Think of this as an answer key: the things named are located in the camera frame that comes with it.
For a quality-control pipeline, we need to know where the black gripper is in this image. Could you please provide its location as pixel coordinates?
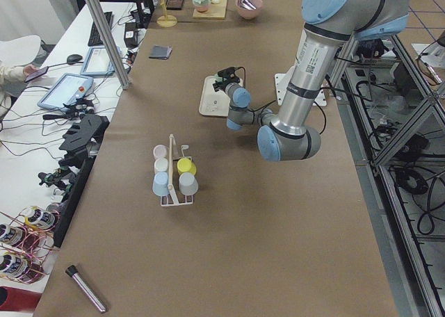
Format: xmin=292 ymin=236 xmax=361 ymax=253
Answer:
xmin=213 ymin=81 xmax=240 ymax=92

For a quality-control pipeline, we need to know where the cream rabbit tray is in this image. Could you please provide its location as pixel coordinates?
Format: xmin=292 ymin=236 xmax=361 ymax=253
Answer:
xmin=199 ymin=76 xmax=231 ymax=117

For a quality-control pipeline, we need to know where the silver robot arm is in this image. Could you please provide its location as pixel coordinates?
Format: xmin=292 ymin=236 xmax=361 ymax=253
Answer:
xmin=213 ymin=0 xmax=409 ymax=161

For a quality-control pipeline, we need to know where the yellow cup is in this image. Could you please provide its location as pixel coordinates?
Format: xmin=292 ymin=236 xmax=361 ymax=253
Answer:
xmin=177 ymin=158 xmax=197 ymax=175

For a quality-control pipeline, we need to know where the pink cup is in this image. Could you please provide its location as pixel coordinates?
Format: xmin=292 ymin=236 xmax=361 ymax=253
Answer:
xmin=152 ymin=145 xmax=169 ymax=160

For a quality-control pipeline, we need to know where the cream white cup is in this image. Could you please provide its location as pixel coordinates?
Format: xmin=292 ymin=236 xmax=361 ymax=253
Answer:
xmin=154 ymin=157 xmax=169 ymax=174

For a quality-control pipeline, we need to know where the grey cup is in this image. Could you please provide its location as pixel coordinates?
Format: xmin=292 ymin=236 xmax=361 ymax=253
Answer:
xmin=179 ymin=172 xmax=199 ymax=195

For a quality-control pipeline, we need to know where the light blue cup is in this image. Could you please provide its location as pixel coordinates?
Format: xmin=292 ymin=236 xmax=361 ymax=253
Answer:
xmin=152 ymin=172 xmax=170 ymax=197

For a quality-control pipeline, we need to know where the grey folded cloth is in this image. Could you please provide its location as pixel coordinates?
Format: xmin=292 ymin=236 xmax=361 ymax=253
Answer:
xmin=149 ymin=45 xmax=172 ymax=60

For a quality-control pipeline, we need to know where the wooden cutting board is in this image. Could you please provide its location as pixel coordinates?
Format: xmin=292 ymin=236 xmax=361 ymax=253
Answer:
xmin=192 ymin=0 xmax=227 ymax=20

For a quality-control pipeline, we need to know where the pink bowl with ice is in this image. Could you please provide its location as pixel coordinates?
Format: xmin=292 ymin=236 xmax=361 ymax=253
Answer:
xmin=236 ymin=0 xmax=264 ymax=19

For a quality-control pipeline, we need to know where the wooden mug tree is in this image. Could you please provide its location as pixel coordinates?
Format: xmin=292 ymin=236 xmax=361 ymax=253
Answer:
xmin=156 ymin=0 xmax=177 ymax=28

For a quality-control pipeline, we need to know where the metal scoop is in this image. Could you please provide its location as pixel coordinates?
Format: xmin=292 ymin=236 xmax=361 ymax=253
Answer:
xmin=238 ymin=0 xmax=257 ymax=10

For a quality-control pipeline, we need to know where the blue teach pendant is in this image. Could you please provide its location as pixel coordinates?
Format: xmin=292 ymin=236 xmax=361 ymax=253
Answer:
xmin=37 ymin=73 xmax=94 ymax=111
xmin=80 ymin=46 xmax=115 ymax=77

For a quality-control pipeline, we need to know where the black keyboard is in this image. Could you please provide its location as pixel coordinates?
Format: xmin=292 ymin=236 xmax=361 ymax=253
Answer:
xmin=87 ymin=11 xmax=115 ymax=47

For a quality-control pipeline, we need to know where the black computer mouse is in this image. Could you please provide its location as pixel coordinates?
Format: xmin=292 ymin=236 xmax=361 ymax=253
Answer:
xmin=66 ymin=54 xmax=83 ymax=65

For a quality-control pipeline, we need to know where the person in background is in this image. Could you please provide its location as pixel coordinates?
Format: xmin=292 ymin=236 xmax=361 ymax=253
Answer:
xmin=1 ymin=64 xmax=39 ymax=119

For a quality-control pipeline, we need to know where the metal tube with black cap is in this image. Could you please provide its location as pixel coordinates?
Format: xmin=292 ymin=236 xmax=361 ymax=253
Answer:
xmin=65 ymin=265 xmax=108 ymax=314

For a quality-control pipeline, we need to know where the white wire cup rack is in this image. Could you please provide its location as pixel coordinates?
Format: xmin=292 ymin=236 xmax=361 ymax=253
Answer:
xmin=159 ymin=133 xmax=195 ymax=207

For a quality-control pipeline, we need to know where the aluminium frame post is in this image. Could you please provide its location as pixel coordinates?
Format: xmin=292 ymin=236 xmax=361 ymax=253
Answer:
xmin=84 ymin=0 xmax=130 ymax=90

